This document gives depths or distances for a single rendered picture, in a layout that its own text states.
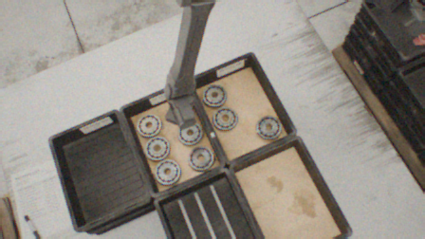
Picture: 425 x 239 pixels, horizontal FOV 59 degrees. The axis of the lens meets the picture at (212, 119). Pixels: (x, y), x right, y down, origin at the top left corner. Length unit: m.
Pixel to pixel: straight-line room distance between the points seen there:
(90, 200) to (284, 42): 1.13
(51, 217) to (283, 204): 0.97
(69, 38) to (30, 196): 1.47
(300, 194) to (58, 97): 1.20
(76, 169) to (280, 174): 0.82
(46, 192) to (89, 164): 0.28
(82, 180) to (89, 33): 1.56
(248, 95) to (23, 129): 1.06
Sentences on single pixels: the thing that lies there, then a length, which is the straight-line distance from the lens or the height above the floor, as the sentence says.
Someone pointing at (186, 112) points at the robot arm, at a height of 1.27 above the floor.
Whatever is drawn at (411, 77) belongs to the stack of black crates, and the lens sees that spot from 2.35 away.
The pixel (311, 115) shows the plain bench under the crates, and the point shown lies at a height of 0.70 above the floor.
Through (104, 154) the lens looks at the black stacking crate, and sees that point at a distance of 1.63.
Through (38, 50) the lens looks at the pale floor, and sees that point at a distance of 3.06.
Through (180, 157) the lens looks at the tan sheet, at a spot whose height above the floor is 0.83.
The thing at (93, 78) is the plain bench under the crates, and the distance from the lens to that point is 1.94.
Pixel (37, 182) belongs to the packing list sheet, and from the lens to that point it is 1.86.
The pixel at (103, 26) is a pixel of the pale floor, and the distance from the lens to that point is 2.97.
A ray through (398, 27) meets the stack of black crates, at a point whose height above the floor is 0.49.
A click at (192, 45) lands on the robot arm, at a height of 1.51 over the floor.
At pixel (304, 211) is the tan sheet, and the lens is 1.51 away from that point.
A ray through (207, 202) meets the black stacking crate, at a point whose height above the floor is 0.83.
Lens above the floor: 2.31
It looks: 69 degrees down
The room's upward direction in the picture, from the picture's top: 11 degrees counter-clockwise
